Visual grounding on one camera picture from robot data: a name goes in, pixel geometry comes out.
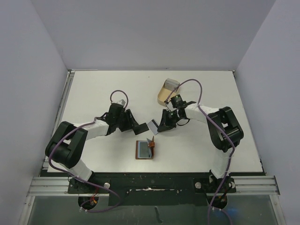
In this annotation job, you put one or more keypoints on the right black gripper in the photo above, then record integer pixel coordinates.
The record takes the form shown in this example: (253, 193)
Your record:
(168, 117)

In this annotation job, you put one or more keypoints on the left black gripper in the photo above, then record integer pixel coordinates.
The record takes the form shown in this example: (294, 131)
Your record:
(130, 122)

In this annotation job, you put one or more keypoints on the black credit card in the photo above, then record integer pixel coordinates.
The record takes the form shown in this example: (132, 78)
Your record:
(140, 128)

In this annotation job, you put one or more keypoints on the silver striped credit card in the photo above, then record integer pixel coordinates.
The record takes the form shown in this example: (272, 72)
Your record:
(153, 126)

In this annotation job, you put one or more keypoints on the brown leather card holder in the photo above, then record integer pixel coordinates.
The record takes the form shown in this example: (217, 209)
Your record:
(151, 146)

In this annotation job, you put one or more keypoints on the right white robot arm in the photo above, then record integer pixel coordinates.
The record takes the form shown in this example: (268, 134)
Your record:
(224, 129)

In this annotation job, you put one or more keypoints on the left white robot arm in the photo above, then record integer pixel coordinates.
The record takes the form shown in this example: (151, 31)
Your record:
(65, 148)

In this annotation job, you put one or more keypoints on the tan oval cardboard tray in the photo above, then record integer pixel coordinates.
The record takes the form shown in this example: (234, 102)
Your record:
(165, 94)

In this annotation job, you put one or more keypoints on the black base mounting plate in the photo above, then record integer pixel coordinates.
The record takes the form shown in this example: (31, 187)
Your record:
(153, 190)

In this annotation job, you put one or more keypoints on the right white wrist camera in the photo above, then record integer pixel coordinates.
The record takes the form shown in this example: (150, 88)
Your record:
(168, 105)

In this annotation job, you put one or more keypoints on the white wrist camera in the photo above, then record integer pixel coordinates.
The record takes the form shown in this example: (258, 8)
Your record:
(168, 105)
(120, 102)

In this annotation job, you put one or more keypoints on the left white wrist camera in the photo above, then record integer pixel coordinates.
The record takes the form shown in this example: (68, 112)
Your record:
(120, 102)

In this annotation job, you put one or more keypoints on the aluminium rail left edge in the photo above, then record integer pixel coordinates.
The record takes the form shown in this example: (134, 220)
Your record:
(64, 98)

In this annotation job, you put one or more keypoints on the aluminium rail front right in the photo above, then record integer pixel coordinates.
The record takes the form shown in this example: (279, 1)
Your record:
(256, 185)

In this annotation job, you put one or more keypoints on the aluminium rail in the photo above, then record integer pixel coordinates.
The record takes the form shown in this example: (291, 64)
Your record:
(48, 186)
(256, 185)

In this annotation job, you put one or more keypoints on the aluminium rail front left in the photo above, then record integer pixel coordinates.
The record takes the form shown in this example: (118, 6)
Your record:
(48, 186)

